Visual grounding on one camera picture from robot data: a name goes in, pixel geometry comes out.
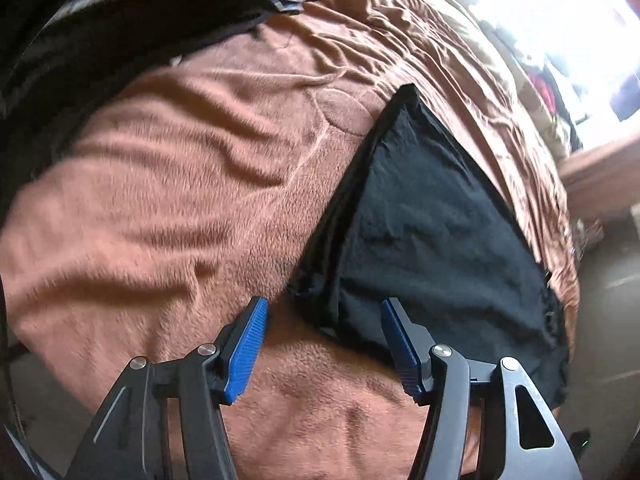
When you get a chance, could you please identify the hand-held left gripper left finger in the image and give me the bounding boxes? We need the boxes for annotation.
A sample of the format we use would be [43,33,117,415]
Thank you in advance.
[65,296,271,480]

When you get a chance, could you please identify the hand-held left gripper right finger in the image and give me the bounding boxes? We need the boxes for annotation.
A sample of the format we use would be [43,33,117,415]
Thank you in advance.
[380,298,583,480]

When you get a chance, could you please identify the black pants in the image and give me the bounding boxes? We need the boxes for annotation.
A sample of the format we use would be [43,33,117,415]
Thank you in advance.
[287,82,573,408]

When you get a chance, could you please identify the brown blanket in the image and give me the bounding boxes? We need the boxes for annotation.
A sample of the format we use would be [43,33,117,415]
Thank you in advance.
[0,0,586,480]

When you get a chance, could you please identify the pink curtain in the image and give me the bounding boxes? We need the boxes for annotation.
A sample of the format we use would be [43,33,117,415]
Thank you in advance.
[557,137,640,221]

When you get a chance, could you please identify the beige pillow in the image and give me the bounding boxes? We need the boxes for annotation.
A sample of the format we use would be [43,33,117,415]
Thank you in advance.
[470,15,576,156]

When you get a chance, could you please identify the red cloth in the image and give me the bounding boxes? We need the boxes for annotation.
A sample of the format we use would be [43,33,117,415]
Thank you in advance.
[530,72,558,111]

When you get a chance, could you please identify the pile of dark folded clothes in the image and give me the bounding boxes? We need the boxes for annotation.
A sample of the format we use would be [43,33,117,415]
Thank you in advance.
[0,0,321,126]

